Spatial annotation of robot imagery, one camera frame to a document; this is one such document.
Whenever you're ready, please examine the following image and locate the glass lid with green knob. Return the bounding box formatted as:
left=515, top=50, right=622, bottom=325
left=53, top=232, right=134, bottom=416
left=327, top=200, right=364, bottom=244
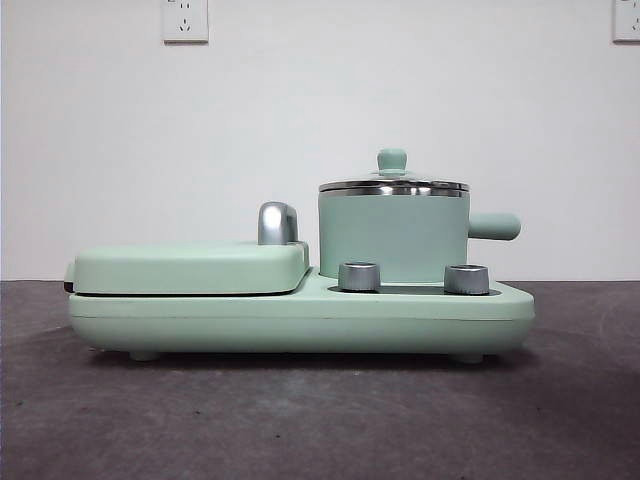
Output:
left=318, top=146, right=471, bottom=194

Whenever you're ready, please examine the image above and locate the silver control knob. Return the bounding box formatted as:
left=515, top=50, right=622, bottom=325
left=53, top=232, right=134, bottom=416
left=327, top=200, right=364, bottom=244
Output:
left=337, top=260, right=383, bottom=293
left=443, top=263, right=491, bottom=296

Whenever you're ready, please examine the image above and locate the mint green breakfast machine base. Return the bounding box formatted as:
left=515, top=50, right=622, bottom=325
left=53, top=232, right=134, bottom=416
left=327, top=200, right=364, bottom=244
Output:
left=68, top=264, right=536, bottom=364

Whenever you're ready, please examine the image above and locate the mint green pot with handle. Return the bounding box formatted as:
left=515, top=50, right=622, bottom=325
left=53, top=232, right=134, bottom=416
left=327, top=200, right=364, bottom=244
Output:
left=317, top=185, right=523, bottom=282

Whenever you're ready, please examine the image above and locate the mint green griddle cover, chrome handle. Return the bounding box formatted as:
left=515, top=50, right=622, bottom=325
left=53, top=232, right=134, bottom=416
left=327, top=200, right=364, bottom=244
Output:
left=61, top=200, right=312, bottom=297

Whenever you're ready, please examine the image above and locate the white wall socket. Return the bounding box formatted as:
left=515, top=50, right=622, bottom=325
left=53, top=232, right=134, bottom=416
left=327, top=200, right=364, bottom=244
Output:
left=161, top=0, right=210, bottom=45
left=612, top=0, right=640, bottom=44

